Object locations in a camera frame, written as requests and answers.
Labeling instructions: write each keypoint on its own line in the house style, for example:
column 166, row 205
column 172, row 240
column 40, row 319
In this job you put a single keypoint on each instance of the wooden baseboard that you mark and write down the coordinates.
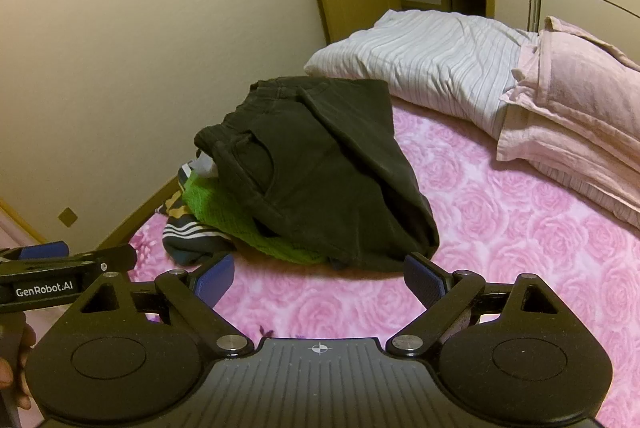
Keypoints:
column 140, row 213

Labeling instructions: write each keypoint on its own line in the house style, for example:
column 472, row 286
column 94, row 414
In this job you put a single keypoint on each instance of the navy striped garment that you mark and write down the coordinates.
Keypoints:
column 187, row 235

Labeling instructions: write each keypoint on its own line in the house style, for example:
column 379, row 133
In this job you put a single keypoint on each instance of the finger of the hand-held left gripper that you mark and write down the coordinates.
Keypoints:
column 116, row 258
column 44, row 250

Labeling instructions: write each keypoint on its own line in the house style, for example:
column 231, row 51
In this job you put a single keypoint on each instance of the green knitted garment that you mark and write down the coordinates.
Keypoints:
column 220, row 213

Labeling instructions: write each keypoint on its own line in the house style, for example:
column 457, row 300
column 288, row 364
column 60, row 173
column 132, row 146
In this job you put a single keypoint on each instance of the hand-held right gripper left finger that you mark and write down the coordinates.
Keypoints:
column 216, row 280

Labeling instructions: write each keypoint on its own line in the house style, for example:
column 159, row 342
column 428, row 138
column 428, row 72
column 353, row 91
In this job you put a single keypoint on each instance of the white cloth piece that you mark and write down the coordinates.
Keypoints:
column 202, row 166

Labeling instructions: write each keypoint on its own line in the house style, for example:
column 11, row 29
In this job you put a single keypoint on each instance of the person's left hand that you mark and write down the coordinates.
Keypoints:
column 26, row 348

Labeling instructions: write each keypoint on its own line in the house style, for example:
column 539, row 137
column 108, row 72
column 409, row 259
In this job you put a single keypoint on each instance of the pink rose blanket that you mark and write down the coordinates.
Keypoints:
column 500, row 268

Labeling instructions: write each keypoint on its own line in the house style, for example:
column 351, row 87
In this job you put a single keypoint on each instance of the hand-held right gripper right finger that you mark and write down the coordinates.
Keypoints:
column 424, row 280

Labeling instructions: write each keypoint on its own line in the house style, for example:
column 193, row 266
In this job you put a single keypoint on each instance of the black pants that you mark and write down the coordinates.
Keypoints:
column 325, row 178

